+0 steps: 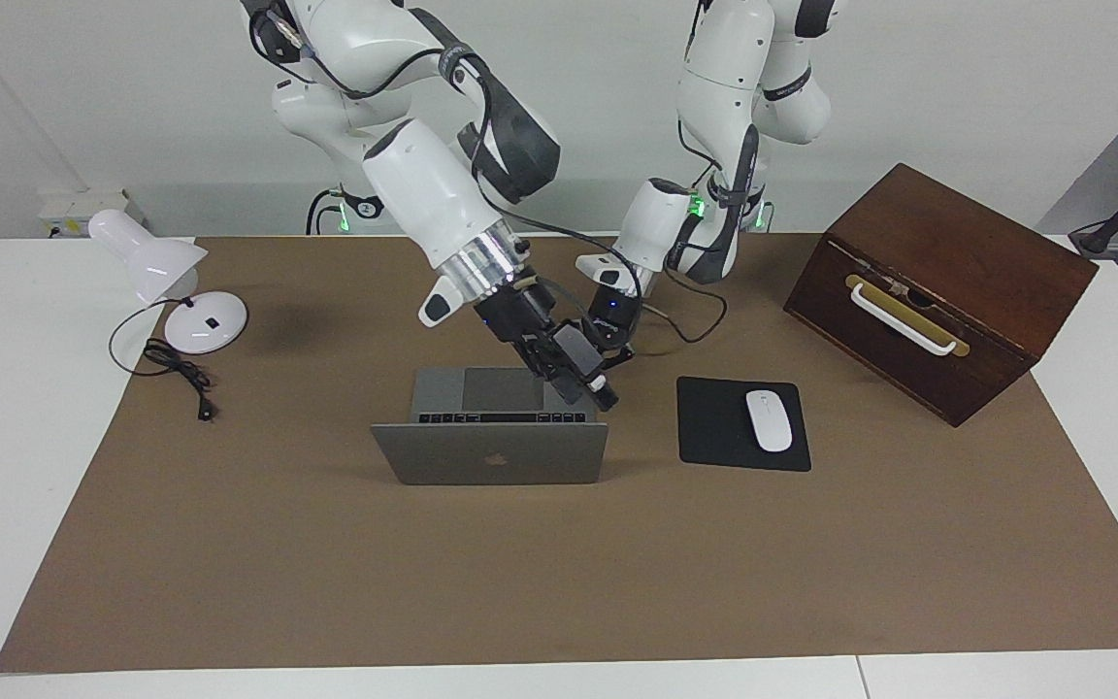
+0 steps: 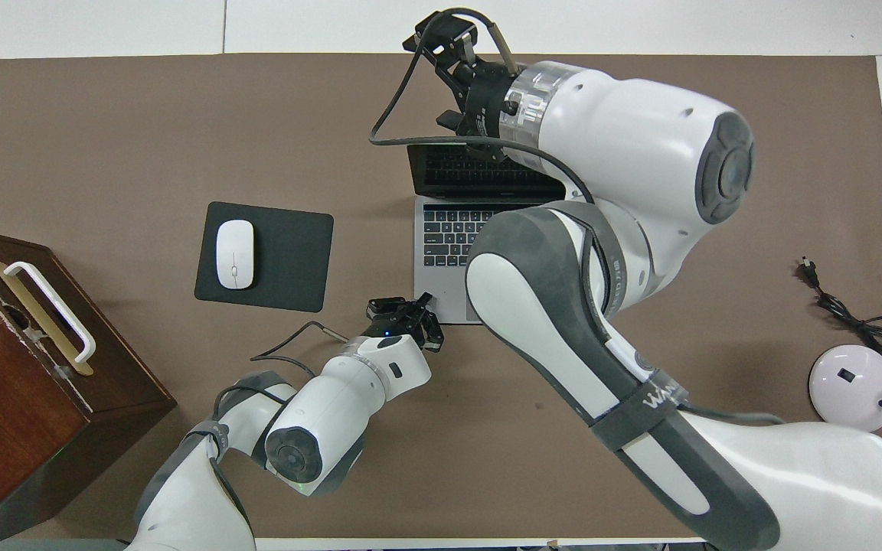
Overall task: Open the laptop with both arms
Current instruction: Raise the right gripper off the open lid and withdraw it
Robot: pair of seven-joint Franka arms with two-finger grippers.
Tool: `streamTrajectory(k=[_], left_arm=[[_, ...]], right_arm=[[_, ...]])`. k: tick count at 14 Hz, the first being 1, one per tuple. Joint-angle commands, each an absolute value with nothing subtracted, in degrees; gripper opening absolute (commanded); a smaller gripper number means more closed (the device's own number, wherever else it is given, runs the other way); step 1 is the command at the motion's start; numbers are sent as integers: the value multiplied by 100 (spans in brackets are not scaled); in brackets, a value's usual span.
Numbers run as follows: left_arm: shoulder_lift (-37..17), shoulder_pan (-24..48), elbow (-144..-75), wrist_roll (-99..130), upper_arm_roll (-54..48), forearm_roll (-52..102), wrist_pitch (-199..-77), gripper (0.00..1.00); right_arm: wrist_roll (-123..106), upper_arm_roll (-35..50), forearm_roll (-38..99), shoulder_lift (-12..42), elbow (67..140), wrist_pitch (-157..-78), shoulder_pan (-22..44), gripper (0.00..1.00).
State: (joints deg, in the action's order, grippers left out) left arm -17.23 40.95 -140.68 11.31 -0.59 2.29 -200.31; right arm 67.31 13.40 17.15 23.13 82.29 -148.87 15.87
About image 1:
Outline silver laptop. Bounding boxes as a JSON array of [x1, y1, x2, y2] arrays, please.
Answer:
[[370, 366, 610, 486]]

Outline black mouse pad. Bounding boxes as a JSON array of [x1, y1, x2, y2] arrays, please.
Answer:
[[676, 377, 812, 473]]

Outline white computer mouse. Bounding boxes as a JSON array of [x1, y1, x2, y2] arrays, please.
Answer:
[[745, 389, 794, 453]]

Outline brown table mat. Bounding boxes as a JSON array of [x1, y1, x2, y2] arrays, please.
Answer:
[[0, 233, 1118, 674]]

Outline dark wooden box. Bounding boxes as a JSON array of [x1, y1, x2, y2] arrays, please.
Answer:
[[783, 162, 1100, 428]]

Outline white desk lamp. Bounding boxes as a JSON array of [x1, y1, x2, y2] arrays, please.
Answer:
[[87, 209, 249, 354]]

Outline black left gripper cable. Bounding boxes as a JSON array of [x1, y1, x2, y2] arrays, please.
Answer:
[[641, 112, 730, 341]]

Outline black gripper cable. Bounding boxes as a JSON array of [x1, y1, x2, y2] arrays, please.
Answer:
[[641, 112, 730, 341], [248, 0, 642, 336]]

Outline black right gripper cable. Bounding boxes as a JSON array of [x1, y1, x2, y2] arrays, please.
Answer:
[[248, 0, 642, 336]]

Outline black arm base cable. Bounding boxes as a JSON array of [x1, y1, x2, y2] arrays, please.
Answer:
[[305, 189, 342, 236]]

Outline white box handle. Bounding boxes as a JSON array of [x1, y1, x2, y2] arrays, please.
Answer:
[[850, 282, 960, 356]]

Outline black lamp power cable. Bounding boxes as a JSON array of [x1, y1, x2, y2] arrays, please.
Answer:
[[109, 296, 218, 423]]

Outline white wall power strip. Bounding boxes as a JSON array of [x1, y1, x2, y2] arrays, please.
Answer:
[[39, 189, 143, 239]]

